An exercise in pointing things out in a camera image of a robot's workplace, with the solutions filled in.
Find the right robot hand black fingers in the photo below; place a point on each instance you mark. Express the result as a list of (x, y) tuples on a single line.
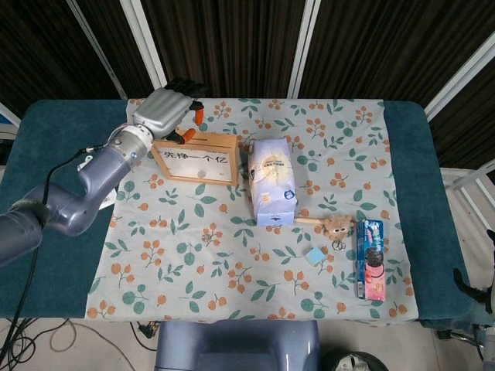
[(470, 290)]

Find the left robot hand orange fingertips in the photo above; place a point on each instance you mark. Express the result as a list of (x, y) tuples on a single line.
[(162, 112)]

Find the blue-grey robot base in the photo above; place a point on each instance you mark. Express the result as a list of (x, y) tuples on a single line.
[(236, 348)]

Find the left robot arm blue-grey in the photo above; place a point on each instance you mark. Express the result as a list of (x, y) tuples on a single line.
[(100, 174)]

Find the blue pink cookie box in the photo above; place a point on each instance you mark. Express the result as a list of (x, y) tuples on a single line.
[(371, 263)]

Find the white flat plastic package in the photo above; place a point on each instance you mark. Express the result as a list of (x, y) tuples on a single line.
[(108, 201)]

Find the teal velvet table cover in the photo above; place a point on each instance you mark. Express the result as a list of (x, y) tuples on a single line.
[(58, 116)]

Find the white metal rack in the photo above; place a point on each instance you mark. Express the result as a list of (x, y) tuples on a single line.
[(452, 179)]

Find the lavender paper flour bag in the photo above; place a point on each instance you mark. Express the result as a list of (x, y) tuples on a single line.
[(272, 181)]

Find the black waste bin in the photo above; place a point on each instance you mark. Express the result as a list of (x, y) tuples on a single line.
[(356, 363)]

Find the white blue board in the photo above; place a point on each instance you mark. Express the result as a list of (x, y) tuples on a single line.
[(4, 116)]

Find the light blue cube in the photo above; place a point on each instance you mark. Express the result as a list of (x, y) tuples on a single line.
[(314, 257)]

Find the light wooden stick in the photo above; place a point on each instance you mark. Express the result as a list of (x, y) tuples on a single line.
[(309, 221)]

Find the floral leaf print tablecloth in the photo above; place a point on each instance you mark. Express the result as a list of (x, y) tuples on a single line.
[(232, 278)]

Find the black power plug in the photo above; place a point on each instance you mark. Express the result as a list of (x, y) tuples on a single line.
[(149, 330)]

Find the wooden box with characters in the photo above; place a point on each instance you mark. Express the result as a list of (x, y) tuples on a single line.
[(216, 145)]

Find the white partition frame post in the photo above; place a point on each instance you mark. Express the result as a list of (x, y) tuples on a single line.
[(304, 46), (97, 46), (460, 81), (146, 46)]

